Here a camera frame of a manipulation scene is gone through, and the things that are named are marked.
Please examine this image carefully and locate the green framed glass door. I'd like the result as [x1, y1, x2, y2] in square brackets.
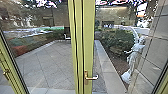
[82, 0, 168, 94]

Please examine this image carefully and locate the small outdoor chair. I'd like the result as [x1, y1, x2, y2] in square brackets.
[63, 32, 72, 44]

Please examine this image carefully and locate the green framed glass wall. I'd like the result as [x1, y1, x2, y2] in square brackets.
[0, 0, 85, 94]

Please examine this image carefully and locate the brass door handle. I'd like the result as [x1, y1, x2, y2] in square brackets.
[84, 69, 100, 86]
[1, 67, 11, 82]

